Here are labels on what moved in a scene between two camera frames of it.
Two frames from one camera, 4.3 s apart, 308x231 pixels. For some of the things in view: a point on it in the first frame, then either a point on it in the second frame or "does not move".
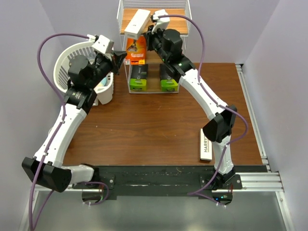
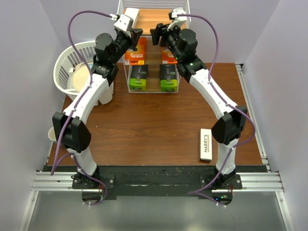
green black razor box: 138,75 does not move
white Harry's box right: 206,153 does not move
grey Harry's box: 135,28 → 134,13
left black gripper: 119,57 → 135,33
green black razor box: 168,83 does not move
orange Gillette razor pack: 136,50 does not move
